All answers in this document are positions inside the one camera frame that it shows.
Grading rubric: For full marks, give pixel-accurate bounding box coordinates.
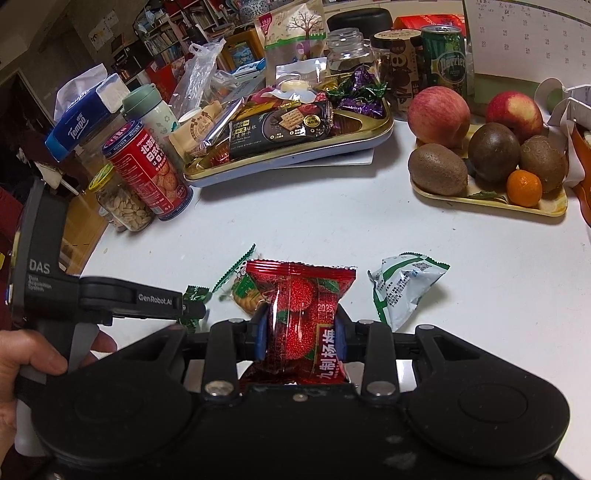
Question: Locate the small red apple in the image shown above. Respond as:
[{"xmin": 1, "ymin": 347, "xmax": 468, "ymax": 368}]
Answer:
[{"xmin": 486, "ymin": 91, "xmax": 544, "ymax": 145}]

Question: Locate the gold snack tray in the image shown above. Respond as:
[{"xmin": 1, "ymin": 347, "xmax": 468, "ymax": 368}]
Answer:
[{"xmin": 182, "ymin": 83, "xmax": 395, "ymax": 188}]

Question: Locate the person's left hand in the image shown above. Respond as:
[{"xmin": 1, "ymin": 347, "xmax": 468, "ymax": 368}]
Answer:
[{"xmin": 0, "ymin": 329, "xmax": 117, "ymax": 462}]

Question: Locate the black cracker packet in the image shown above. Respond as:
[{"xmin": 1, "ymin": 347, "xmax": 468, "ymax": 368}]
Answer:
[{"xmin": 228, "ymin": 102, "xmax": 335, "ymax": 160}]

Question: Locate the green drink can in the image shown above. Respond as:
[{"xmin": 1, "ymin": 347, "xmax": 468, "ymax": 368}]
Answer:
[{"xmin": 420, "ymin": 25, "xmax": 474, "ymax": 104}]

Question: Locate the blue box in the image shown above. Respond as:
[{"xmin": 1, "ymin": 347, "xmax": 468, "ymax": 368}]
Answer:
[{"xmin": 228, "ymin": 41, "xmax": 267, "ymax": 78}]

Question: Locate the empty glass jar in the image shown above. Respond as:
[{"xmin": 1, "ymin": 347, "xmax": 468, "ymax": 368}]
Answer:
[{"xmin": 325, "ymin": 28, "xmax": 378, "ymax": 78}]

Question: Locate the beige pastry packet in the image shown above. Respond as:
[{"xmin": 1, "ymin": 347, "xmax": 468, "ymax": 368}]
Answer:
[{"xmin": 167, "ymin": 100, "xmax": 222, "ymax": 161}]

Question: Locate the black round container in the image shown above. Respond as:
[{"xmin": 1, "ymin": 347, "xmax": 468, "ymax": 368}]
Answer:
[{"xmin": 325, "ymin": 11, "xmax": 394, "ymax": 41}]

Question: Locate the beige snack bag tree print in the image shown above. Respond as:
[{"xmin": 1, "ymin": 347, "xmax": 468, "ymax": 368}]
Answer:
[{"xmin": 256, "ymin": 0, "xmax": 329, "ymax": 89}]

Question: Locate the peanut jar with green lid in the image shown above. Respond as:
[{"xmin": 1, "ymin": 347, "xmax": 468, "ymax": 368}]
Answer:
[{"xmin": 89, "ymin": 164, "xmax": 155, "ymax": 232}]

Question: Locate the clear plastic bag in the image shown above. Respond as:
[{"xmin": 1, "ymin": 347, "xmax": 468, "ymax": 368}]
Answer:
[{"xmin": 170, "ymin": 38, "xmax": 228, "ymax": 117}]

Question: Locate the cookie packet with green ends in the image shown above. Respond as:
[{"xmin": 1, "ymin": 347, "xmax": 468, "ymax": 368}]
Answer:
[{"xmin": 211, "ymin": 244, "xmax": 271, "ymax": 317}]

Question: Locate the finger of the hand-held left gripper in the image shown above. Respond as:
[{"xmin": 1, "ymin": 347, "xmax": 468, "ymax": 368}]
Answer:
[{"xmin": 178, "ymin": 299, "xmax": 208, "ymax": 334}]

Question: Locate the silver foil snack packet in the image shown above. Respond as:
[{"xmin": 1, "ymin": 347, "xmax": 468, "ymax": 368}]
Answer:
[{"xmin": 201, "ymin": 99, "xmax": 247, "ymax": 151}]

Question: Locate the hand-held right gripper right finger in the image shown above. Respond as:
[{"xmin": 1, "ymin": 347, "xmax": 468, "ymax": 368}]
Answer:
[{"xmin": 333, "ymin": 308, "xmax": 481, "ymax": 400}]

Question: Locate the white cup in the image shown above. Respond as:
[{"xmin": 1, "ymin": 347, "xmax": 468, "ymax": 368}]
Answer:
[{"xmin": 536, "ymin": 78, "xmax": 570, "ymax": 125}]

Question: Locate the green lid thermos bottle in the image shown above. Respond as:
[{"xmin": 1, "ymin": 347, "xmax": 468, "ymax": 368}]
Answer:
[{"xmin": 121, "ymin": 84, "xmax": 180, "ymax": 139}]

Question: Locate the red biscuit tin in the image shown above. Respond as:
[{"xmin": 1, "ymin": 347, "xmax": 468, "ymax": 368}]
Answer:
[{"xmin": 102, "ymin": 120, "xmax": 194, "ymax": 221}]

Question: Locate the grey green snack packet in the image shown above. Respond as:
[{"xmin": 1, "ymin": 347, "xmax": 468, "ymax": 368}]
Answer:
[{"xmin": 368, "ymin": 252, "xmax": 450, "ymax": 331}]

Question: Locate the bookshelf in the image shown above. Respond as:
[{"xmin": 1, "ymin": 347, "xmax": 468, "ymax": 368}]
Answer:
[{"xmin": 136, "ymin": 0, "xmax": 243, "ymax": 63}]

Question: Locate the large red apple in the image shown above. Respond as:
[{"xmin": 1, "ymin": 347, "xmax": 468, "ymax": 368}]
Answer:
[{"xmin": 407, "ymin": 86, "xmax": 472, "ymax": 148}]

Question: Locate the tangerine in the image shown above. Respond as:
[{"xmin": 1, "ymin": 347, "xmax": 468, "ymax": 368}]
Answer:
[{"xmin": 506, "ymin": 169, "xmax": 543, "ymax": 208}]

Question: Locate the blue tissue pack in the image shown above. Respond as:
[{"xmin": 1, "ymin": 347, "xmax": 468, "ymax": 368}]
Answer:
[{"xmin": 45, "ymin": 64, "xmax": 131, "ymax": 162}]

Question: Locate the yellow fruit tray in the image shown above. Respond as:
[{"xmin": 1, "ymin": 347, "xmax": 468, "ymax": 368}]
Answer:
[{"xmin": 410, "ymin": 124, "xmax": 568, "ymax": 225}]

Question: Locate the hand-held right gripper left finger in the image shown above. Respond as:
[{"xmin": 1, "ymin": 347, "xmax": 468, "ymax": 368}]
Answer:
[{"xmin": 120, "ymin": 307, "xmax": 269, "ymax": 400}]

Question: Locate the pile of purple wrapped candies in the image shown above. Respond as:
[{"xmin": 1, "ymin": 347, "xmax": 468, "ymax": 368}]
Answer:
[{"xmin": 325, "ymin": 67, "xmax": 389, "ymax": 116}]

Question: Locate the light brown kiwi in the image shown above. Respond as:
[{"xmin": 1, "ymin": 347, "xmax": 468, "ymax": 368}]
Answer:
[
  {"xmin": 409, "ymin": 143, "xmax": 468, "ymax": 197},
  {"xmin": 520, "ymin": 135, "xmax": 568, "ymax": 193}
]

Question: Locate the desk calendar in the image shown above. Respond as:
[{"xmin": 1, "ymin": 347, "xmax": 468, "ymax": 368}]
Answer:
[{"xmin": 463, "ymin": 0, "xmax": 591, "ymax": 89}]

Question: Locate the red bayberry snack packet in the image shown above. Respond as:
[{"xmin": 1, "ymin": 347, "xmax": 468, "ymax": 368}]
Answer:
[{"xmin": 238, "ymin": 259, "xmax": 358, "ymax": 386}]

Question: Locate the brown jar with black lid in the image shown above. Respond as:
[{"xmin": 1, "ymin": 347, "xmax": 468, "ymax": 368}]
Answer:
[{"xmin": 372, "ymin": 30, "xmax": 423, "ymax": 120}]

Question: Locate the dark passion fruit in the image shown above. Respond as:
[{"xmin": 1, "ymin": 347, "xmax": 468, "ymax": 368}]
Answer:
[{"xmin": 468, "ymin": 123, "xmax": 522, "ymax": 185}]

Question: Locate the green candy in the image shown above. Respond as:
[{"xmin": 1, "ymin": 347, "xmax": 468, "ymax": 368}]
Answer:
[{"xmin": 182, "ymin": 284, "xmax": 213, "ymax": 305}]

